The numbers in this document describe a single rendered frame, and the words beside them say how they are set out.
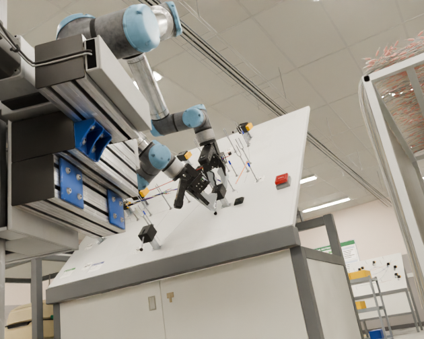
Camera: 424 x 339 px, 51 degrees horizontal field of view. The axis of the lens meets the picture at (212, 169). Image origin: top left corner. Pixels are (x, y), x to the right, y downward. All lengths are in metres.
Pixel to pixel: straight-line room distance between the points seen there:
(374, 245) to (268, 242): 11.36
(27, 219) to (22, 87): 0.26
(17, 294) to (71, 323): 8.38
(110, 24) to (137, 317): 1.15
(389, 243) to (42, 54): 12.25
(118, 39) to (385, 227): 11.98
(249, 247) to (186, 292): 0.32
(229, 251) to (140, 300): 0.46
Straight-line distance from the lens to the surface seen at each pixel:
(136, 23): 1.17
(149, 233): 1.81
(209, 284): 1.70
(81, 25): 1.24
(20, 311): 2.42
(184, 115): 1.74
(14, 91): 0.91
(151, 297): 1.86
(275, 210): 1.66
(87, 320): 2.06
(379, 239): 12.87
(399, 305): 10.38
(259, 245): 1.57
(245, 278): 1.63
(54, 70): 0.82
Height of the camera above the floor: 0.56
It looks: 20 degrees up
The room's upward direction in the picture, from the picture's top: 9 degrees counter-clockwise
